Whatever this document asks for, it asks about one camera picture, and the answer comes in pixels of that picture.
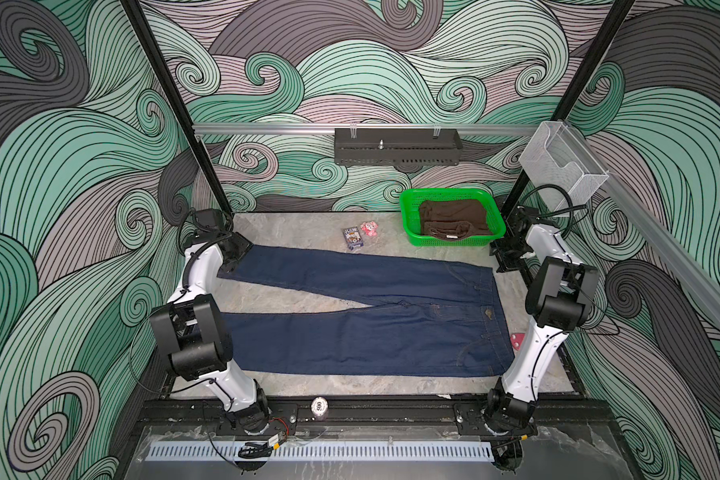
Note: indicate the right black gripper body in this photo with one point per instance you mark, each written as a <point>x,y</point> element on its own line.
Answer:
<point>509,252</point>

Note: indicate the black perforated wall shelf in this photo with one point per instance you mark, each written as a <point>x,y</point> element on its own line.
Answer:
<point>403,148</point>

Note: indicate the green plastic basket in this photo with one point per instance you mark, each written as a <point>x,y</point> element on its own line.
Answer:
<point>411,199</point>

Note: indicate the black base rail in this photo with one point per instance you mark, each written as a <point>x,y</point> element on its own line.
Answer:
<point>464,414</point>

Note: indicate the clear plastic wall bin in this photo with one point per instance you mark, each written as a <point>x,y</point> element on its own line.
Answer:
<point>558,154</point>

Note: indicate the white slotted cable duct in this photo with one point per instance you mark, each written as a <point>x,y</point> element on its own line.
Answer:
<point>331,450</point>

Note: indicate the pink flat object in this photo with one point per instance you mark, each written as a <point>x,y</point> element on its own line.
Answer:
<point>516,340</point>

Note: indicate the pink plush toy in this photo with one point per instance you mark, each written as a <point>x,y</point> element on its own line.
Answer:
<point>369,228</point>

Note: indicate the blue playing card box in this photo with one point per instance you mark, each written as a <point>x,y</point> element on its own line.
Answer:
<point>353,238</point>

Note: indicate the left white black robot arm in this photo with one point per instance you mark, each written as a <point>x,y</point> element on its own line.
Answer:
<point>189,330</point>

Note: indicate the dark blue denim jeans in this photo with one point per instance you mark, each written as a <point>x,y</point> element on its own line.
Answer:
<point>413,317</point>

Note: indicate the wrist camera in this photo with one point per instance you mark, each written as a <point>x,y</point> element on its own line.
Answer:
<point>208,220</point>
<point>522,218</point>

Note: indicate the round silver knob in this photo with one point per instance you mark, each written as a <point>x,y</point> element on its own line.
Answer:
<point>319,407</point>

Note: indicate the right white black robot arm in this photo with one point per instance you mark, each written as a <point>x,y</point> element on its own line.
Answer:
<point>559,300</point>

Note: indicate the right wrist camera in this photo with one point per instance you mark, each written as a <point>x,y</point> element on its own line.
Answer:
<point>522,218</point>

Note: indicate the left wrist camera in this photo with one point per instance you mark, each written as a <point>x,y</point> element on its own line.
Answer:
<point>208,220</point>

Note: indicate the brown folded trousers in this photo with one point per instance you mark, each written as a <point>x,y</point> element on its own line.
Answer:
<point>453,220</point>

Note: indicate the aluminium right wall rail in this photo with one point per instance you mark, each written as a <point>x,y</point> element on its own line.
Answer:
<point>671,197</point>

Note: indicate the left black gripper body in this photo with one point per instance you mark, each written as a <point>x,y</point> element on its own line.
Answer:
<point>237,246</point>

